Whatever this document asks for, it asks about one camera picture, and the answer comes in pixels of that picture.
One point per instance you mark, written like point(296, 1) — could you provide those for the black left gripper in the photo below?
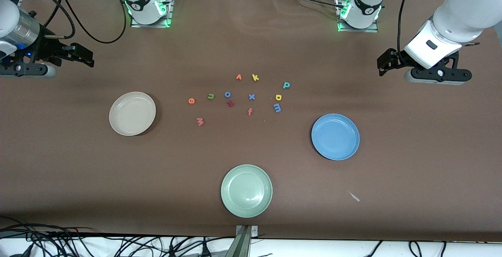
point(397, 59)

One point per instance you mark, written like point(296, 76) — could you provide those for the blue plate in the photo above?
point(335, 137)

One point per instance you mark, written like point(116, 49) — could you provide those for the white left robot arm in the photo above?
point(459, 13)

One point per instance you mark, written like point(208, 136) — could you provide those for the green plate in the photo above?
point(246, 191)

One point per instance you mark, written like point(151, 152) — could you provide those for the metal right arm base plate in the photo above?
point(137, 25)

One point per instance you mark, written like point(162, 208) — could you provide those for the pink foam letter w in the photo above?
point(200, 121)

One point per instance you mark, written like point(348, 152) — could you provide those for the brown paper table cover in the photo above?
point(251, 151)

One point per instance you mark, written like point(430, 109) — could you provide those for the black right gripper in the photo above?
point(48, 48)

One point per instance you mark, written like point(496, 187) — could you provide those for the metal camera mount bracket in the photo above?
point(243, 245)

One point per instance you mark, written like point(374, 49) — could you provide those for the blue foam letter m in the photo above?
point(277, 108)

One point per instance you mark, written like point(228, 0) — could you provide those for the white tape scrap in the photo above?
point(354, 197)

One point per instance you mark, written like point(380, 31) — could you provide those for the beige plate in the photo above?
point(132, 113)

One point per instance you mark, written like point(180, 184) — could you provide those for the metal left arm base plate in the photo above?
point(368, 30)

